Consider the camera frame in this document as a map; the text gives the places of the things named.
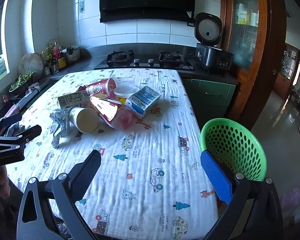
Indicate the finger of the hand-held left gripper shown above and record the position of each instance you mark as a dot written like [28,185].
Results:
[11,118]
[30,132]

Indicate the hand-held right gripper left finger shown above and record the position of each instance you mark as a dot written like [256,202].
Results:
[88,172]

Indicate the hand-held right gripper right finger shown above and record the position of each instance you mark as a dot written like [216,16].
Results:
[215,177]

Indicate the silver wrapper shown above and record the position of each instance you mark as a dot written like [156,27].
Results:
[60,125]

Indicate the green plastic basket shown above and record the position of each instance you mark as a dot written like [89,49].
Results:
[202,140]

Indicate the green drink carton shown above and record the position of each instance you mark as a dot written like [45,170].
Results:
[70,100]

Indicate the cream paper cup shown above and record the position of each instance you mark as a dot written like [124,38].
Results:
[86,120]

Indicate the yellow snack bag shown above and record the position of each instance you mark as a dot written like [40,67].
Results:
[122,101]

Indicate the red snack tub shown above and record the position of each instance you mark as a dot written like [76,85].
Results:
[102,86]

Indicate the white plastic bowl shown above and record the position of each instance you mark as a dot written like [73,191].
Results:
[126,91]

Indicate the blue white milk carton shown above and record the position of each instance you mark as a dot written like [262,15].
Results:
[143,100]

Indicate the person's left hand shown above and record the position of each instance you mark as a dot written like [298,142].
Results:
[3,182]

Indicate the grey rag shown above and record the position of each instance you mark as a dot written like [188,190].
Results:
[33,87]

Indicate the printed cartoon tablecloth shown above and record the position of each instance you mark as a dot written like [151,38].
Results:
[140,167]

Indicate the white plastic jug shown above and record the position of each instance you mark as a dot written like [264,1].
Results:
[1,67]

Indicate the round wooden cutting board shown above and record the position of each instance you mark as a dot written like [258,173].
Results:
[30,65]

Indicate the cluster of condiment bottles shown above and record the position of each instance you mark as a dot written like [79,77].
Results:
[56,55]

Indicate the purple patterned cloth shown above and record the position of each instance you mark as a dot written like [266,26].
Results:
[291,198]

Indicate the green cabinet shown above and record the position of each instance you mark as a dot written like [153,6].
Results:
[210,92]

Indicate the steel pot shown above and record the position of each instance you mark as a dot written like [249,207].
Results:
[72,55]

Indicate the wooden glass cabinet door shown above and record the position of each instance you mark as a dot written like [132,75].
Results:
[250,80]

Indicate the black gas stove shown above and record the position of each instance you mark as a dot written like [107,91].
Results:
[145,65]

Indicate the black rice cooker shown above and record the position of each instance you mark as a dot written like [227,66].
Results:
[210,55]

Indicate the black range hood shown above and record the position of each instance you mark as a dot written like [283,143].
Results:
[145,2]

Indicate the wall hook sticker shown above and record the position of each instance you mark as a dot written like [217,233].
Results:
[82,7]

